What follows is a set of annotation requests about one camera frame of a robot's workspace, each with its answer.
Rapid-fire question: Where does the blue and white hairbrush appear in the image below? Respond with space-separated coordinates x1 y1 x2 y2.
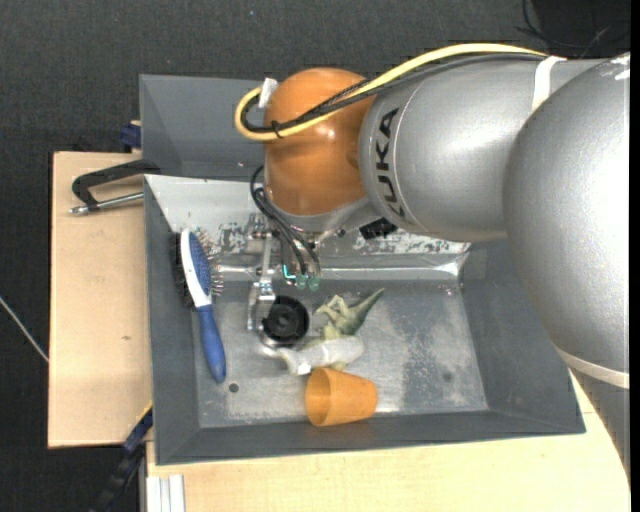
168 226 229 385

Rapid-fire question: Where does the white rolled cloth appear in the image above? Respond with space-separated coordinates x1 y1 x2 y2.
276 335 366 377

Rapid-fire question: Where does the green toy dinosaur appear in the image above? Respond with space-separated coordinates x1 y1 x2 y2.
305 286 387 352

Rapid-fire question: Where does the orange plastic cup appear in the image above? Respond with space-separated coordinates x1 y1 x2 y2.
304 366 379 428

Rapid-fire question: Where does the pale brown flat board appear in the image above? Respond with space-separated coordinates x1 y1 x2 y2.
47 150 154 449

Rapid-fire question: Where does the grey metal bin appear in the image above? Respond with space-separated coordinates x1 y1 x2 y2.
137 73 587 466

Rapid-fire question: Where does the black round ring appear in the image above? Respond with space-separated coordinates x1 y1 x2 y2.
261 294 312 347

